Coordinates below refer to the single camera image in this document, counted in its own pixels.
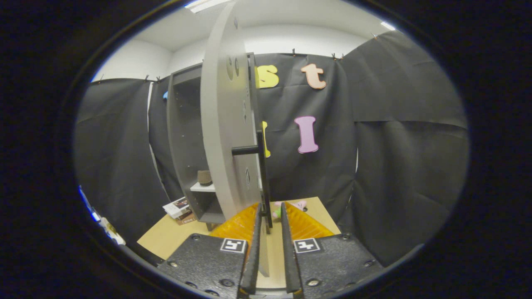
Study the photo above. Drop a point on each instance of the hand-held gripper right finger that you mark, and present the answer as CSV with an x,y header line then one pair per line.
x,y
289,253

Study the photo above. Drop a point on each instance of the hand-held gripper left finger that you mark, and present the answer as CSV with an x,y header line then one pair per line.
x,y
254,253

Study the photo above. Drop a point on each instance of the brown fluffy shoe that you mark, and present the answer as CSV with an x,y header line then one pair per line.
x,y
204,177

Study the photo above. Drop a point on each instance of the grey shoe cabinet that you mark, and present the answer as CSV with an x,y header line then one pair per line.
x,y
183,137

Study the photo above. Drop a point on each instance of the green and pink plush toy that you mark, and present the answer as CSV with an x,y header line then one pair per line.
x,y
297,204

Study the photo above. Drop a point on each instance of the brown book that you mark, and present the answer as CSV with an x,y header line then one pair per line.
x,y
187,219

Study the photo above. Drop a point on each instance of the white book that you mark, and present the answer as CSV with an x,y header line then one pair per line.
x,y
176,206

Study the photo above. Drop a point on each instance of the black backdrop cloth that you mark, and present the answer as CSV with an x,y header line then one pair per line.
x,y
395,166

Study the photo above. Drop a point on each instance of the small ceiling light panel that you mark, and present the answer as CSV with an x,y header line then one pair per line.
x,y
387,25

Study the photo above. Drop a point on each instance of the long ceiling light panel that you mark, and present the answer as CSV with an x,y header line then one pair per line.
x,y
203,5

